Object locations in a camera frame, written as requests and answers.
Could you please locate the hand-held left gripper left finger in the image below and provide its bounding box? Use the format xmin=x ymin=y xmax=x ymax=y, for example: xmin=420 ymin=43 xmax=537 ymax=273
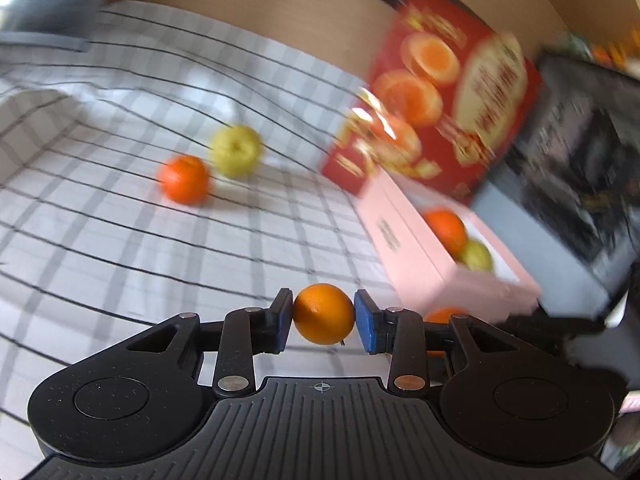
xmin=125 ymin=287 xmax=294 ymax=397

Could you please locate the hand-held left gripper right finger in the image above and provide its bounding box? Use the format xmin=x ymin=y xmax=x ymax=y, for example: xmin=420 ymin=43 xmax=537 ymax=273
xmin=353 ymin=289 xmax=507 ymax=395

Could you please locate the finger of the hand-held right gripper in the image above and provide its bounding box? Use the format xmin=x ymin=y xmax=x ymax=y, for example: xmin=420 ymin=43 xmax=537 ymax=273
xmin=502 ymin=310 xmax=613 ymax=342

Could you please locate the small orange kumquat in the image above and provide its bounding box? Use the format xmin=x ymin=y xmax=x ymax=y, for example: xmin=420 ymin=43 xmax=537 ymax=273
xmin=292 ymin=283 xmax=356 ymax=346

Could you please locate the tangerine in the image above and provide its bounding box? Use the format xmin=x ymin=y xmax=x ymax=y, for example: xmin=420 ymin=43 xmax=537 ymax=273
xmin=157 ymin=154 xmax=212 ymax=206
xmin=425 ymin=307 xmax=468 ymax=357

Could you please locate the pink cardboard box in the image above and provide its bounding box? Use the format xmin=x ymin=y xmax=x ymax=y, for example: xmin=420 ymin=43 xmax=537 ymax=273
xmin=354 ymin=167 xmax=544 ymax=322

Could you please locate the large orange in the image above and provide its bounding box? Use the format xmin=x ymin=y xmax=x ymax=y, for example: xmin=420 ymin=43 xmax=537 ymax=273
xmin=422 ymin=208 xmax=469 ymax=257

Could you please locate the green apple inside box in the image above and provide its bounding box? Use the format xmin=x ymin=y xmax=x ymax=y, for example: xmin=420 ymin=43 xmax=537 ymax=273
xmin=457 ymin=239 xmax=497 ymax=273

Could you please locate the black appliance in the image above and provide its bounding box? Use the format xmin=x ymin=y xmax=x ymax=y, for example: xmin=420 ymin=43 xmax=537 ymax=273
xmin=472 ymin=49 xmax=640 ymax=322

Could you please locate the white checked tablecloth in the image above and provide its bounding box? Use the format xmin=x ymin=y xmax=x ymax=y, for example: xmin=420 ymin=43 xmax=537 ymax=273
xmin=0 ymin=0 xmax=426 ymax=466

